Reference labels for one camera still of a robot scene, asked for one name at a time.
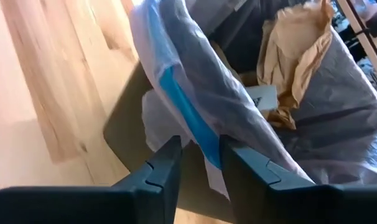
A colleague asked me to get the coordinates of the brown paper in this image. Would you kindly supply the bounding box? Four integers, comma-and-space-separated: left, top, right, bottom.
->
256, 0, 335, 130

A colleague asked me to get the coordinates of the dark plastic trash bin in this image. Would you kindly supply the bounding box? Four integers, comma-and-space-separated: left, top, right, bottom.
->
103, 0, 301, 224

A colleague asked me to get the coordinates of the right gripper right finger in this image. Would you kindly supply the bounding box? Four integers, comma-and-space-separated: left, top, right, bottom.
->
220, 134, 332, 224

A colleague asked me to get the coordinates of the white printed label packet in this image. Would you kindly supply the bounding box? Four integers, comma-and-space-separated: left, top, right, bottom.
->
244, 84, 279, 112

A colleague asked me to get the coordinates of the pink trash bag blue drawstring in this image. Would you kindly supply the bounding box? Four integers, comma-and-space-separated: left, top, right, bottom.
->
129, 0, 377, 200

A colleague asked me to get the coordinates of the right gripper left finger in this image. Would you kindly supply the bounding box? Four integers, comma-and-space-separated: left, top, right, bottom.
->
112, 135, 183, 224

